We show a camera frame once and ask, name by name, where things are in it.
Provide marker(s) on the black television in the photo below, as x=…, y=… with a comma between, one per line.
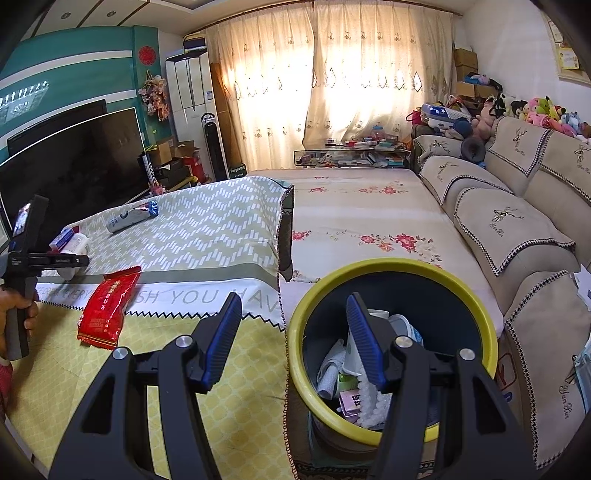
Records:
x=78, y=161

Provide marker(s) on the pink box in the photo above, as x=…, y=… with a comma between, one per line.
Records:
x=353, y=402

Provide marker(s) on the beige deer print sofa cover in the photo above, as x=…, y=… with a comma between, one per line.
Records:
x=503, y=221
x=436, y=145
x=575, y=157
x=443, y=168
x=519, y=141
x=549, y=350

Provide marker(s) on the dark box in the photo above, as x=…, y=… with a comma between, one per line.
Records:
x=194, y=45

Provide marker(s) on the stacked cardboard boxes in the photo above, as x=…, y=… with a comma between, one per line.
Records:
x=464, y=60

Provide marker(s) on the white standing air conditioner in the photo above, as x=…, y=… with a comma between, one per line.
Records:
x=189, y=92

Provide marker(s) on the cluttered glass low table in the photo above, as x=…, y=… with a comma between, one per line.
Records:
x=351, y=157

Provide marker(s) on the red round wall ornament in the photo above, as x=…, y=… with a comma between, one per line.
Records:
x=147, y=54

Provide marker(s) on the floral bed sheet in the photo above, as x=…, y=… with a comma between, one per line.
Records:
x=360, y=212

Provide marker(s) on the white printed floor mat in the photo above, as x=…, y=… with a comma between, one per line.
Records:
x=505, y=369

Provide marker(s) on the red container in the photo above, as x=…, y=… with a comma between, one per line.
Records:
x=194, y=168

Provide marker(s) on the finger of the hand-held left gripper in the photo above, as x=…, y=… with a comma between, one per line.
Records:
x=64, y=261

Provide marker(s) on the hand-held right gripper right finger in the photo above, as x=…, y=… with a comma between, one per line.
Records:
x=364, y=341

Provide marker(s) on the white papers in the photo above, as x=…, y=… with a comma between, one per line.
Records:
x=584, y=286

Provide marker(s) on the white toothpaste tube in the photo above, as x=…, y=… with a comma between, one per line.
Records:
x=127, y=219

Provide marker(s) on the cream embroidered curtain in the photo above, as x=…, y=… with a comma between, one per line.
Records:
x=277, y=83

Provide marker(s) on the large red gold packet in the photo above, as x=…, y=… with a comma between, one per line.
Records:
x=108, y=304

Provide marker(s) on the white foam fruit net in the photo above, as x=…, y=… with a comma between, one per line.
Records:
x=374, y=408

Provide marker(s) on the yellow patterned tablecloth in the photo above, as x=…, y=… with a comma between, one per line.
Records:
x=55, y=369

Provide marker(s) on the white tissue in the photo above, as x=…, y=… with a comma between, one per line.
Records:
x=330, y=369

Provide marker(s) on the yellow rimmed dark trash bin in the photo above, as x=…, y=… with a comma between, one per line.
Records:
x=415, y=286

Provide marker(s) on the artificial flower bouquet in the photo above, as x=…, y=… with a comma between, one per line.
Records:
x=154, y=97

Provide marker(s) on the green cardboard box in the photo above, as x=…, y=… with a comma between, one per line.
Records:
x=238, y=173

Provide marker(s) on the tall brown cardboard box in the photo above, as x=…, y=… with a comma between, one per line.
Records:
x=224, y=106

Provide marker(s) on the person's left hand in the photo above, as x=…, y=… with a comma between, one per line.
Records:
x=3, y=318

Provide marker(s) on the white paper cup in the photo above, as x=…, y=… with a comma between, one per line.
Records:
x=378, y=317

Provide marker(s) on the pile of plush toys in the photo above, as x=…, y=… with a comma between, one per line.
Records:
x=540, y=110

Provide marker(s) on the dark neck pillow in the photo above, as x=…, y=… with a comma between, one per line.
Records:
x=473, y=150

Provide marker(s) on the white tower fan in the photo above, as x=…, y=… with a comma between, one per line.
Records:
x=214, y=147

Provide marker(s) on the green white chevron table runner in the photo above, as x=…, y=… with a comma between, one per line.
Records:
x=198, y=221

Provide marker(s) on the beige sofa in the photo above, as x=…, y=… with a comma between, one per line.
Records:
x=549, y=194

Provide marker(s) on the open cardboard boxes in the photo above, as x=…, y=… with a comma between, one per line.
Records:
x=168, y=150

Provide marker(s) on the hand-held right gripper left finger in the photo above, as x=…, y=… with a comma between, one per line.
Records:
x=221, y=341

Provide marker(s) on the green-white bottle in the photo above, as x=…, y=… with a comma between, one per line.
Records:
x=351, y=355

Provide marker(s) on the light blue plastic bag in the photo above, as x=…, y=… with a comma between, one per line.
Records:
x=584, y=364

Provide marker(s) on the framed wall picture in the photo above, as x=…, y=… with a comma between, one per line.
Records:
x=570, y=60

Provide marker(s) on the small white blue box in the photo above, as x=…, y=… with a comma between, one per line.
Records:
x=69, y=241

